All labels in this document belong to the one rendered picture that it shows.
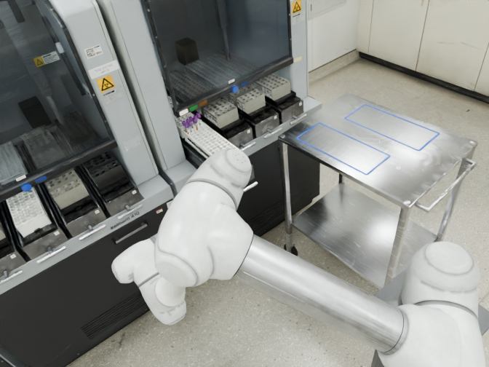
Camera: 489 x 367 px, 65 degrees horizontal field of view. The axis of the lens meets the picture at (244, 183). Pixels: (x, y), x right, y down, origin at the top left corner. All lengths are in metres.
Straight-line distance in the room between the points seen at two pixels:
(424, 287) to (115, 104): 1.12
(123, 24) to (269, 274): 0.95
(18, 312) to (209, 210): 1.13
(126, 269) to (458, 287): 0.94
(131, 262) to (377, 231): 1.17
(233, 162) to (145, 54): 0.72
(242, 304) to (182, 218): 1.34
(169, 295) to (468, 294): 0.81
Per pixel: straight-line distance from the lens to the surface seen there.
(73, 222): 1.53
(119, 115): 1.48
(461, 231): 2.45
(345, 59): 3.98
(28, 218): 1.55
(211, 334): 2.00
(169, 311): 1.31
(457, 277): 1.01
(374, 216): 2.02
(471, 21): 3.36
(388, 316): 0.90
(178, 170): 1.67
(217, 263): 0.75
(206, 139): 1.57
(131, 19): 1.40
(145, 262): 1.32
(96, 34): 1.37
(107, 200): 1.53
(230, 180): 0.82
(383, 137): 1.60
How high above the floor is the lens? 1.76
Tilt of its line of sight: 42 degrees down
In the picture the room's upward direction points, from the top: 9 degrees counter-clockwise
